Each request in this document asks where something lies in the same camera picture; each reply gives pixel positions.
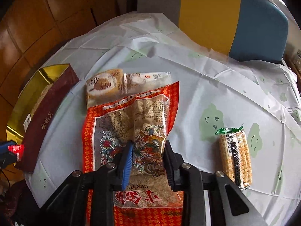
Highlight slim white snack stick packet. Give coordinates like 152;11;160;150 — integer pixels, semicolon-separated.
124;72;172;88

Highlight small red candy packet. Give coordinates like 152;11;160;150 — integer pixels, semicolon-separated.
8;144;24;162

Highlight boxes on shelf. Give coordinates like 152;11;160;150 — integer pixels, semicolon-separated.
291;49;301;75

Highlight large red sesame snack bag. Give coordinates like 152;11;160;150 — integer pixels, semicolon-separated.
82;82;183;225

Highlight green-ended cracker pack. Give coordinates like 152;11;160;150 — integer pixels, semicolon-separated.
215;126;252;190

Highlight white cloud-print tablecloth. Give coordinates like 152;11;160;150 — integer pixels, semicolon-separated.
26;13;300;225

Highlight gold metal tin box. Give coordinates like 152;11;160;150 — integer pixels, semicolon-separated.
6;64;79;173

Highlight grey yellow blue chair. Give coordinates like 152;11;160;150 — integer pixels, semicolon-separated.
137;0;288;63

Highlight brown-white pastry packet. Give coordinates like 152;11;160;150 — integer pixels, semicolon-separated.
86;69;124;109

